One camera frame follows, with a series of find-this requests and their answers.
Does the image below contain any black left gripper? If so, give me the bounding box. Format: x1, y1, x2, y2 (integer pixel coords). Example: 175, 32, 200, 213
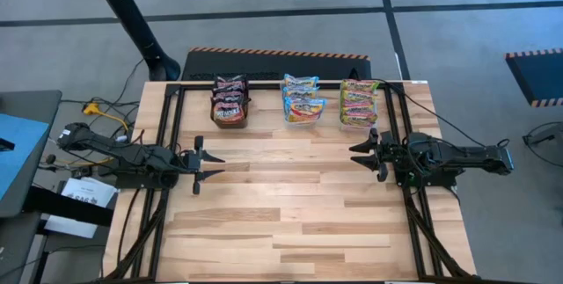
182, 135, 226, 196

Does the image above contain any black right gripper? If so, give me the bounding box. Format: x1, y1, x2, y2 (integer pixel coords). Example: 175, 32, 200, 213
348, 127, 408, 184

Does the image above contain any clear plastic bin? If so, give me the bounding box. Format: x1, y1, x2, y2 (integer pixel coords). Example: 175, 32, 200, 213
279, 71, 329, 127
338, 76, 381, 132

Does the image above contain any dark translucent plastic bin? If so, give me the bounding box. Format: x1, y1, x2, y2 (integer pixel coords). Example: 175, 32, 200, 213
209, 74, 252, 130

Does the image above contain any black striped floor mat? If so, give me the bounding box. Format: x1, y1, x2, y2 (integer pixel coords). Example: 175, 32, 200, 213
180, 46, 373, 83
504, 47, 563, 109

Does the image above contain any white paper sheet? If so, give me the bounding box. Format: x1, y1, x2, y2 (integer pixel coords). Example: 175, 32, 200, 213
59, 176, 119, 209
42, 204, 101, 240

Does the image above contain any dark grey desk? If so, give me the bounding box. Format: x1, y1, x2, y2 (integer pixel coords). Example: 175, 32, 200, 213
0, 89, 63, 220

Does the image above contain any grey chair base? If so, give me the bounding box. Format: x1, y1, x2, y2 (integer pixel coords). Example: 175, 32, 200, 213
522, 120, 563, 149

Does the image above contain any blue desk mat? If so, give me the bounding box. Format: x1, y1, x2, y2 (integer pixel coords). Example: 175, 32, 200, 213
0, 113, 51, 200

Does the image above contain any long black arm cable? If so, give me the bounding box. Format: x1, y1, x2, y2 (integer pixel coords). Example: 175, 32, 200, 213
371, 78, 511, 149

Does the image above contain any black metal table frame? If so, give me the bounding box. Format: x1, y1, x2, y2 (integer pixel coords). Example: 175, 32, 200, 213
101, 80, 475, 284

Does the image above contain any yellow plug cable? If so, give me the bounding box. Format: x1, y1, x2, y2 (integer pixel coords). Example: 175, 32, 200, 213
83, 102, 130, 132

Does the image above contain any black camera pole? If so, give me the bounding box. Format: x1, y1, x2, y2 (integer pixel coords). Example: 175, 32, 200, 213
84, 0, 183, 83

